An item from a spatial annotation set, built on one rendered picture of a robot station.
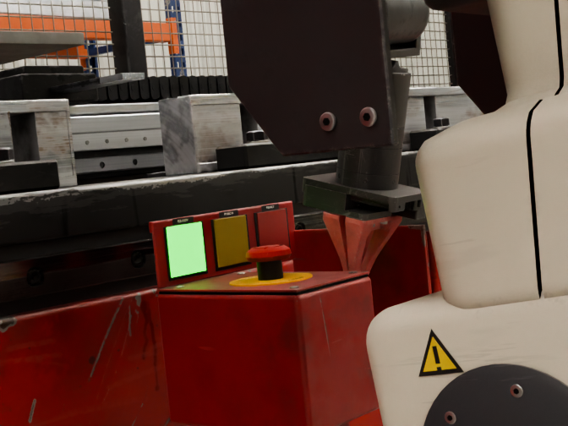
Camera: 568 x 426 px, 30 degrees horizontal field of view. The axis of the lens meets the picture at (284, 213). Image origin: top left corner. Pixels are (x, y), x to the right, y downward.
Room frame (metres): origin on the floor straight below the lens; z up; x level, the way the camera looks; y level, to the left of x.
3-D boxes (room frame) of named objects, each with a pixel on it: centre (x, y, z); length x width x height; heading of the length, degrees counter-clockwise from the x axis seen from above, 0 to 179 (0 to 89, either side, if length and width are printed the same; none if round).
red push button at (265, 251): (0.91, 0.02, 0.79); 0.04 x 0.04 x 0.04
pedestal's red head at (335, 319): (0.96, -0.01, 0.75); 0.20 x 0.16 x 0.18; 141
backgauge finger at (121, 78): (1.39, 0.26, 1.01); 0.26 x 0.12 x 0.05; 47
